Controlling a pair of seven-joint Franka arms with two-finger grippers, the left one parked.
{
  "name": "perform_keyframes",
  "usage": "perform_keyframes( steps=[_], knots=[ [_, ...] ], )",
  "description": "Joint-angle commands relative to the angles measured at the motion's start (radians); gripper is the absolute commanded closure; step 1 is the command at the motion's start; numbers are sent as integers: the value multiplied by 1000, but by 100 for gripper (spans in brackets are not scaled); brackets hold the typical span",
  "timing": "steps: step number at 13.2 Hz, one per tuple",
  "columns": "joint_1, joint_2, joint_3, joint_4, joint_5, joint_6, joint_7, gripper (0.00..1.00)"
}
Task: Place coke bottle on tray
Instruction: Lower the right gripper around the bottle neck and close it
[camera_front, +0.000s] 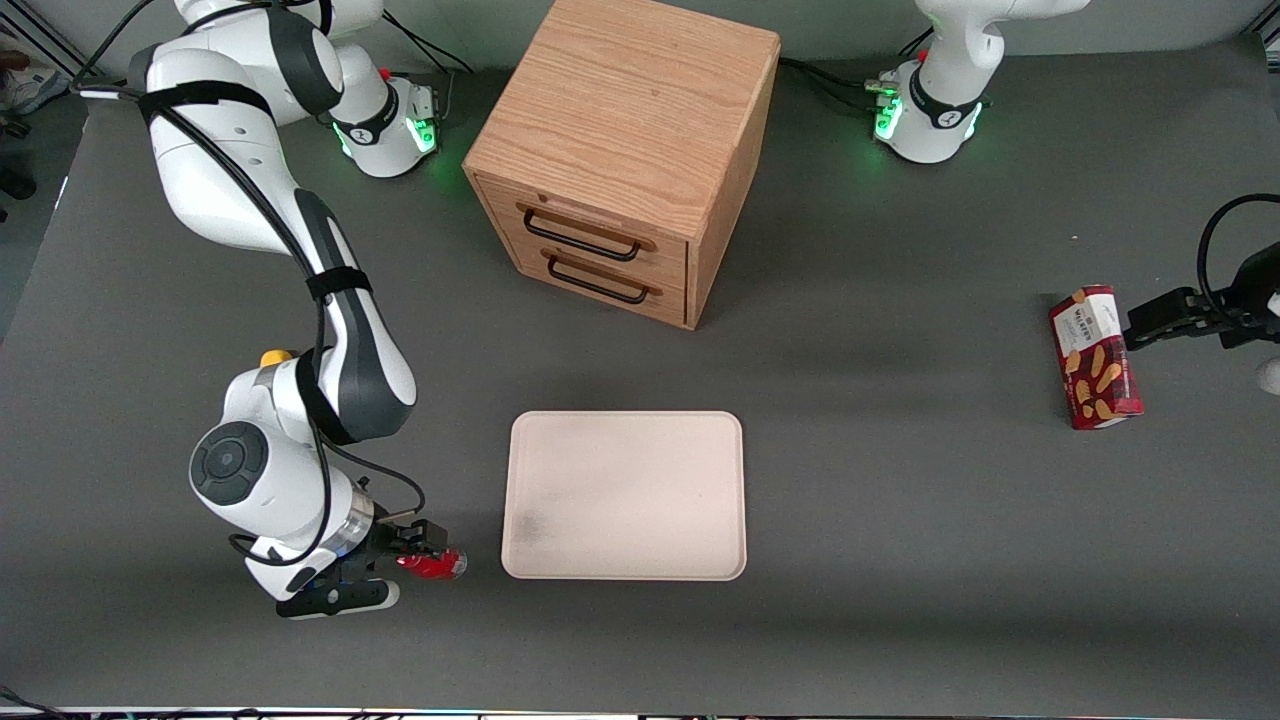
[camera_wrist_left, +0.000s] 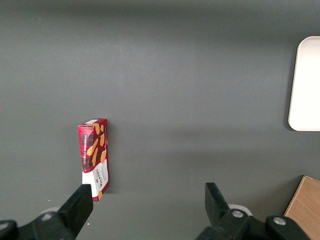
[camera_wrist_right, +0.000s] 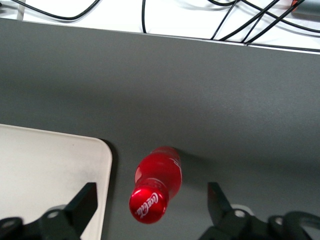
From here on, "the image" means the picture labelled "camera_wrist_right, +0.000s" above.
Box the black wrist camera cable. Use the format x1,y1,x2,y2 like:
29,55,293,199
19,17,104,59
286,211,320,235

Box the grey tube with orange end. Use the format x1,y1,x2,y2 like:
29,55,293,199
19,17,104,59
289,0,320,17

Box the black floor cable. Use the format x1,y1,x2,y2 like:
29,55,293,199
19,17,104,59
219,0,280,41
7,0,100,21
141,0,149,34
241,0,320,43
211,0,242,41

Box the grey table mat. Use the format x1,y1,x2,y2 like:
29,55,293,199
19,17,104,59
0,17,320,240

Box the red coke bottle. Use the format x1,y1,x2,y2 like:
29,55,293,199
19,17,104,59
128,145,183,225

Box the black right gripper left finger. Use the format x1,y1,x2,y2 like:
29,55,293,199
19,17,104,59
0,181,98,240

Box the beige plastic tray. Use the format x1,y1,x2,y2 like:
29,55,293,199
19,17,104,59
0,123,114,240

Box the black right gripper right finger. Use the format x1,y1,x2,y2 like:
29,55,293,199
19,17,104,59
197,181,301,240

